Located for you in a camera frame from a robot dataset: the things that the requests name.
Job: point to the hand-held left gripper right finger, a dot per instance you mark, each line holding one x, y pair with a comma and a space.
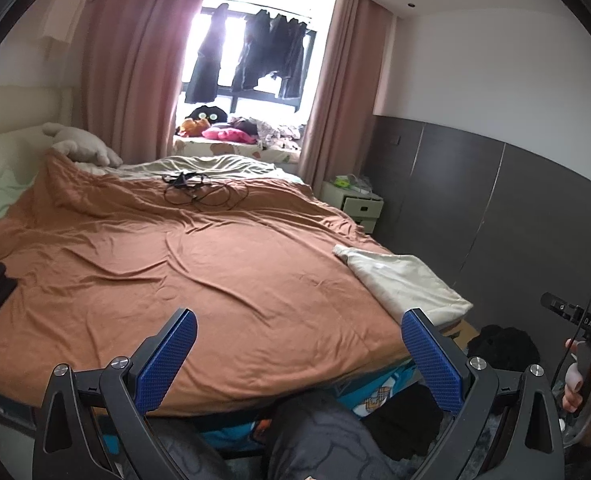
433, 360

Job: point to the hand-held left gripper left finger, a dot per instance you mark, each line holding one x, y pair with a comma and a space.
168, 355

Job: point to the white zip jacket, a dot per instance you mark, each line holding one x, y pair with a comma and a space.
405, 280

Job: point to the pile of patterned clothes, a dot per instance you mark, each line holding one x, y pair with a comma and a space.
275, 132

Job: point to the dark fluffy garment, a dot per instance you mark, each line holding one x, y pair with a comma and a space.
505, 347

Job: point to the orange blanket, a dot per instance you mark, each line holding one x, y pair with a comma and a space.
175, 270

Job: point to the person's grey patterned trousers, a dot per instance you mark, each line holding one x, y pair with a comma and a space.
325, 440

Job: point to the white nightstand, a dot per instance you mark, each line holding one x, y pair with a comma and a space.
363, 207

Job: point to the green small item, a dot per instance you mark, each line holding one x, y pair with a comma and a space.
342, 180

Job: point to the printed window seat cushion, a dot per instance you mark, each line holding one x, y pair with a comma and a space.
235, 152

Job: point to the beige plush toy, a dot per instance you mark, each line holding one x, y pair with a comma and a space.
82, 145

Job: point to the mint green pillow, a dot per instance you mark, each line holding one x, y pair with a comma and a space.
10, 190

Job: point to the orange plush toy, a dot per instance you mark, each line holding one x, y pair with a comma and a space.
188, 127

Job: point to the black plush toy with eyes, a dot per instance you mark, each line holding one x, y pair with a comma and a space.
205, 115

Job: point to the pink curtain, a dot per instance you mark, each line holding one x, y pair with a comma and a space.
135, 60
345, 85

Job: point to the cream padded headboard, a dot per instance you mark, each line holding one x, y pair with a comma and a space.
5, 110

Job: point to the dark hanging coat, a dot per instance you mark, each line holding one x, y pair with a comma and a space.
205, 60

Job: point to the dark hanging garment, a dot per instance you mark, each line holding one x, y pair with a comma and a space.
290, 60
253, 50

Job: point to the cream hanging cloth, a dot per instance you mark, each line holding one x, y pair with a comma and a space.
65, 20

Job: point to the clothes rail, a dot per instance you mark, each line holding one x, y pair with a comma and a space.
240, 10

